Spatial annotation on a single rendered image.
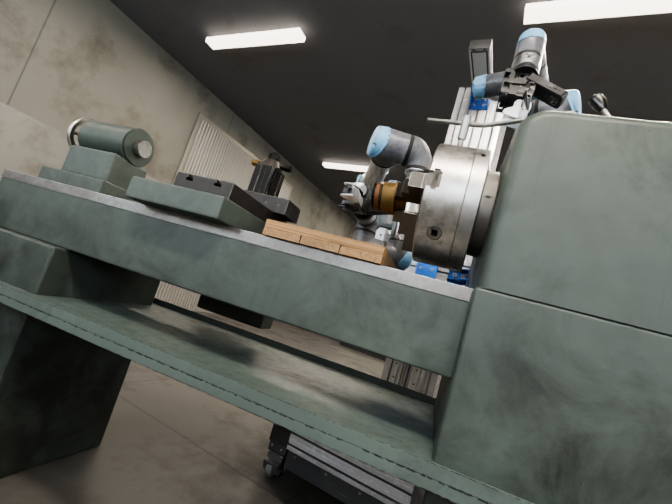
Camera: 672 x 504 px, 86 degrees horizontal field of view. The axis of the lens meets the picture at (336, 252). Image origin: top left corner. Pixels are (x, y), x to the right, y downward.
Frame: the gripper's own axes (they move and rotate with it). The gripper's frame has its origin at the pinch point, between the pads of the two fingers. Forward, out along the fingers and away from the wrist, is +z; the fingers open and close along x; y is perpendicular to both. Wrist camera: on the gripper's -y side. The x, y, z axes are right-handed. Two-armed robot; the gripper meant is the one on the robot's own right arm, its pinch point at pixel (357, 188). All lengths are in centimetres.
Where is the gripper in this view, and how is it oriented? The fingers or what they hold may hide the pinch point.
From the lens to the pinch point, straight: 100.6
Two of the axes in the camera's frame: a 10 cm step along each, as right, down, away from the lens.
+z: -2.6, -2.1, -9.4
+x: 2.9, -9.5, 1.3
